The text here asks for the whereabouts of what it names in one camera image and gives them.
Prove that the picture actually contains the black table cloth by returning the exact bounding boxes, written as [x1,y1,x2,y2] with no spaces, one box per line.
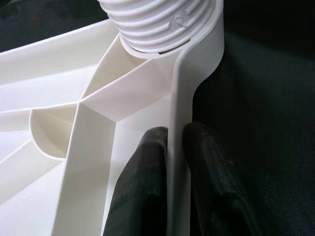
[0,0,315,236]

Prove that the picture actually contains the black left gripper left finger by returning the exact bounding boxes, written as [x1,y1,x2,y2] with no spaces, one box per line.
[99,126,171,236]

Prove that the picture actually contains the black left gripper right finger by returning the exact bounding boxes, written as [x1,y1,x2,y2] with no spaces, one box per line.
[183,122,284,236]

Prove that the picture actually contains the white plastic children table top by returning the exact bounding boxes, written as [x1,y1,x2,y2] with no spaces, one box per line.
[0,0,226,236]

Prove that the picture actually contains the white plastic table leg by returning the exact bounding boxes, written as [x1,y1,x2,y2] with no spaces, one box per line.
[99,0,217,54]

